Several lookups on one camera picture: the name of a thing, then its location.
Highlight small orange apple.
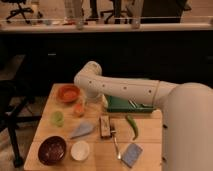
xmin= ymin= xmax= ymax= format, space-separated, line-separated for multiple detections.
xmin=73 ymin=104 xmax=84 ymax=117

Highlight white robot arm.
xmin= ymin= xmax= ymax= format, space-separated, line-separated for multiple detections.
xmin=74 ymin=61 xmax=213 ymax=171

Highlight orange bowl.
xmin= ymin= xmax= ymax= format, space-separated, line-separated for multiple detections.
xmin=57 ymin=85 xmax=80 ymax=103

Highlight small white bowl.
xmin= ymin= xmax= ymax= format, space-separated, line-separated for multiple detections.
xmin=70 ymin=141 xmax=90 ymax=161

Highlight purple bowl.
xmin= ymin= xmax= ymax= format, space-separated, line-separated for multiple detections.
xmin=38 ymin=136 xmax=66 ymax=166

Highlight green cup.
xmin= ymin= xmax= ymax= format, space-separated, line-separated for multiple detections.
xmin=51 ymin=111 xmax=64 ymax=127

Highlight green plastic tray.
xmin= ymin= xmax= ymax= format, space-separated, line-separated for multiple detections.
xmin=105 ymin=95 xmax=155 ymax=113

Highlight brown rectangular block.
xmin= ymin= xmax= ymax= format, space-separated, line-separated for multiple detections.
xmin=99 ymin=116 xmax=111 ymax=138

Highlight silver fork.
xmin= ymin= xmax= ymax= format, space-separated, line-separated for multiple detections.
xmin=110 ymin=126 xmax=121 ymax=160

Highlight green chili pepper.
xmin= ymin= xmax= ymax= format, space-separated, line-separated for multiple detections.
xmin=125 ymin=115 xmax=138 ymax=140

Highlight black chair left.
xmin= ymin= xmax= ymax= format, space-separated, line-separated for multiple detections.
xmin=0 ymin=54 xmax=43 ymax=168

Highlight blue sponge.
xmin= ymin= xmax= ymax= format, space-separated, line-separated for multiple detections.
xmin=121 ymin=143 xmax=142 ymax=168

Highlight black office chair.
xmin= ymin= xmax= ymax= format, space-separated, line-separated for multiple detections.
xmin=1 ymin=0 xmax=43 ymax=24

